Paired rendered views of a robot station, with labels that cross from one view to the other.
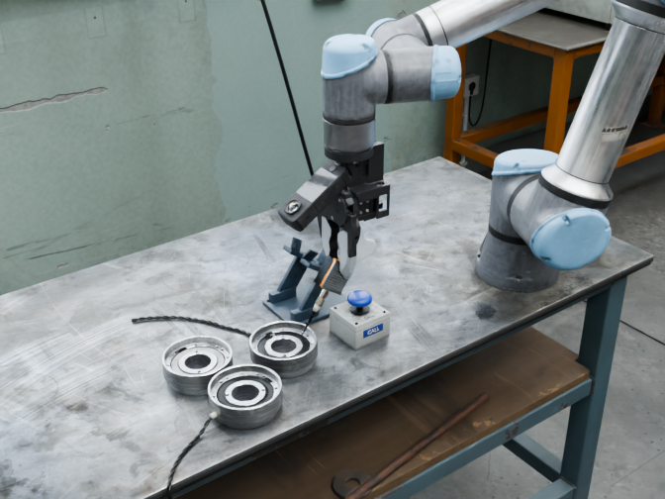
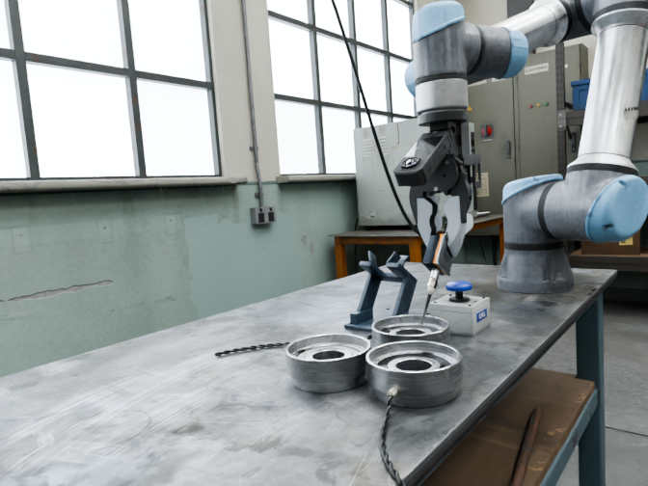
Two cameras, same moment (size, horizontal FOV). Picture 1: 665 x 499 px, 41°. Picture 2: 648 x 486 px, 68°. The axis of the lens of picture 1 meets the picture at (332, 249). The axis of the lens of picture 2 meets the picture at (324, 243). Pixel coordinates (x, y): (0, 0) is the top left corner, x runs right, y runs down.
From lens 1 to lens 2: 0.86 m
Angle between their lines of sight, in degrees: 27
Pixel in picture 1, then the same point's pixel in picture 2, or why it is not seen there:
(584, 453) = (602, 468)
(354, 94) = (456, 45)
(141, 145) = (138, 326)
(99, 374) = (202, 396)
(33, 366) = (105, 406)
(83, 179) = not seen: hidden behind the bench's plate
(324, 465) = not seen: outside the picture
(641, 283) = not seen: hidden behind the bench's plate
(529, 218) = (577, 200)
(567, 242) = (624, 206)
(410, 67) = (493, 31)
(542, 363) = (553, 384)
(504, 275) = (540, 280)
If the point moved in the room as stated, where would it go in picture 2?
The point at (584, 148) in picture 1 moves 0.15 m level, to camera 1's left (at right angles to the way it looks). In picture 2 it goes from (611, 127) to (539, 130)
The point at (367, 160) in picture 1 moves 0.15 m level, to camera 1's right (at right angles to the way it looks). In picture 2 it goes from (459, 130) to (543, 127)
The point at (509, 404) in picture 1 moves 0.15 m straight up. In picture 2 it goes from (560, 414) to (558, 341)
